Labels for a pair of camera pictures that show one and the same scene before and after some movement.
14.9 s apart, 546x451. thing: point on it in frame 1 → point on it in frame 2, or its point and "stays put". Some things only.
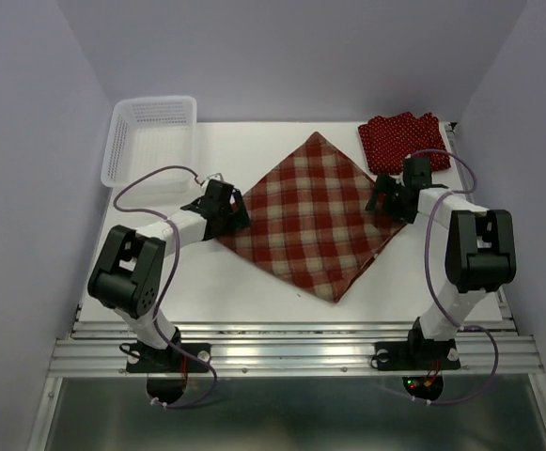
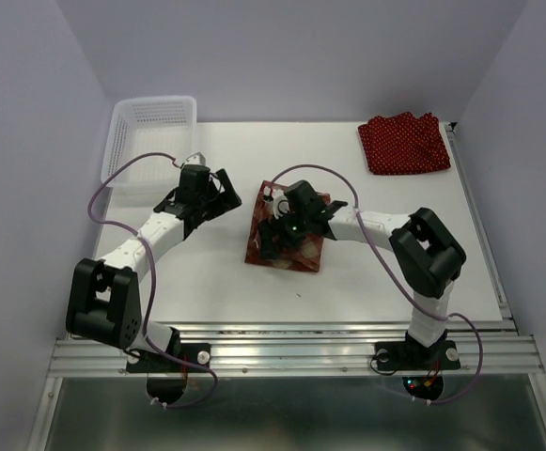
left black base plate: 143,359 stays put
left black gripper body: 231,221 → 210,200
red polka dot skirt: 388,140 stays put
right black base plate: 414,355 stays put
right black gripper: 384,182 → 269,229
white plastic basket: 149,132 stays put
